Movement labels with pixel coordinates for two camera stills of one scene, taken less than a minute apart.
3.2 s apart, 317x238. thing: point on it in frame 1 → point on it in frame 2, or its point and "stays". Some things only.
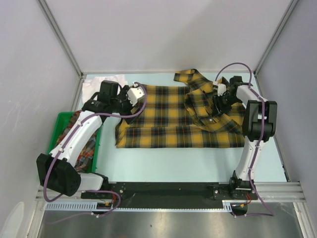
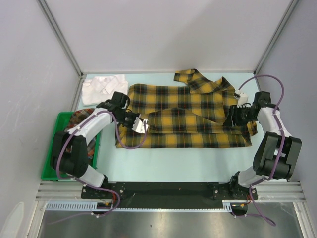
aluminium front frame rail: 270,191 stays
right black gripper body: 223,103 → 242,115
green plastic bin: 62,120 stays
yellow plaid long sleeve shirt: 183,117 stays
